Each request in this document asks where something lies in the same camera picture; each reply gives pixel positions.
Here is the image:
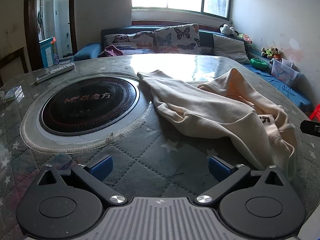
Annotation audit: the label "green plastic bowl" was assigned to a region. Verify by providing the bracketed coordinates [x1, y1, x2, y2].
[250, 58, 269, 70]

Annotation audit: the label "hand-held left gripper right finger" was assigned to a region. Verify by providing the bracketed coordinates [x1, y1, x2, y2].
[194, 156, 290, 205]

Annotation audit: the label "clear plastic storage box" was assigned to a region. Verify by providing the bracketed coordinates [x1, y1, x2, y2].
[271, 58, 299, 87]

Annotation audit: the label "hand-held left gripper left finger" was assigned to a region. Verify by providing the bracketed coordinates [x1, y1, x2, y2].
[31, 155, 128, 207]

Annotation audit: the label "square butterfly print cushion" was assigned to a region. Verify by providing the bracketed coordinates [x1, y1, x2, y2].
[153, 24, 202, 55]

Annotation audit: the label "grey quilted star table cover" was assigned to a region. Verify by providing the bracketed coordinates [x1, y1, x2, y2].
[0, 54, 320, 240]

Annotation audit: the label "pink crumpled cloth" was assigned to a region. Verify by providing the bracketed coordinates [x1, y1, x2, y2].
[99, 44, 124, 58]

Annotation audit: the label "plain grey cushion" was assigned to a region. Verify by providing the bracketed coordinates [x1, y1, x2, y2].
[212, 34, 250, 64]

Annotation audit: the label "grey remote control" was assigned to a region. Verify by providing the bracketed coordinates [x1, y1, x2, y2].
[36, 62, 76, 84]

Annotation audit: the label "blue corner sofa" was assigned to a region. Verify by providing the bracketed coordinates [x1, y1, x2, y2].
[70, 25, 314, 112]

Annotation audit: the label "light blue toy cabinet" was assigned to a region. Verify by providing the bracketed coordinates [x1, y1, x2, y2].
[39, 36, 59, 68]

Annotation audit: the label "dark wooden furniture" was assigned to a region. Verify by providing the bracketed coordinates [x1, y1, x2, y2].
[0, 47, 28, 87]

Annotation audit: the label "round black induction cooktop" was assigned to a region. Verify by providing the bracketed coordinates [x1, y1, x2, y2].
[36, 75, 140, 138]

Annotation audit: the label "dark brown door frame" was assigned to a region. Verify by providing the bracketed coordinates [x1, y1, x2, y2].
[24, 0, 77, 72]

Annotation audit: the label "small clear plastic box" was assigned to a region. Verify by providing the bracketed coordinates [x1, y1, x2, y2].
[2, 85, 25, 103]

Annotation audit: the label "long butterfly print cushion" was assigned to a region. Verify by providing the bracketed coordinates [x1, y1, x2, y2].
[104, 31, 155, 55]

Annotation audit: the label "red plastic stool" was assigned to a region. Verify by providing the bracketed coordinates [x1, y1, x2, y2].
[309, 104, 320, 122]

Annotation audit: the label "blue sofa sheet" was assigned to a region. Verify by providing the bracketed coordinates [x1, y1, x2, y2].
[244, 64, 313, 110]

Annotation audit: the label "cream fleece pants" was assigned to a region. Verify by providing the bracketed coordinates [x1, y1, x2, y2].
[137, 67, 299, 180]

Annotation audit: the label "panda plush toy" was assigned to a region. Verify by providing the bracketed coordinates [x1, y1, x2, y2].
[219, 24, 239, 37]

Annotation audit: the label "brown and green plush toys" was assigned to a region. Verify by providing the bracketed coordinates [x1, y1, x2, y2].
[261, 46, 282, 60]

